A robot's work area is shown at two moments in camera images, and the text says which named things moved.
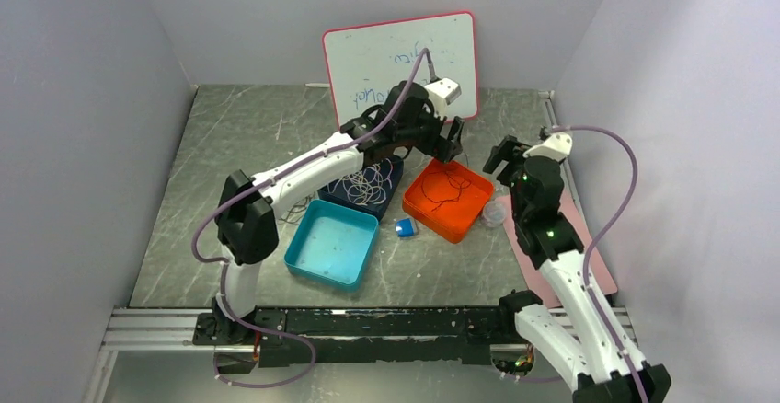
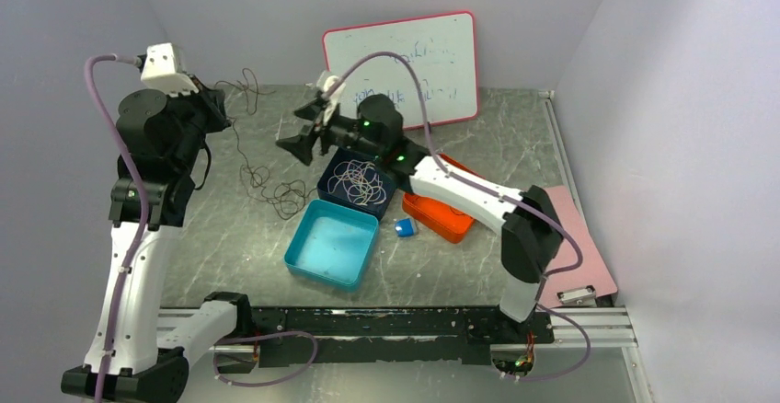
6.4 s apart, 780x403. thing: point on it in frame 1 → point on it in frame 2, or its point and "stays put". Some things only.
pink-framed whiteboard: [363, 64] stays put
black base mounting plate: [257, 338] stays put
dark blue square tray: [372, 185] stays put
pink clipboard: [600, 277] stays put
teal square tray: [332, 245] stays put
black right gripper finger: [511, 149] → [313, 109]
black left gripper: [441, 148] → [211, 100]
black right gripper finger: [498, 155] → [301, 146]
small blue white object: [406, 228] stays put
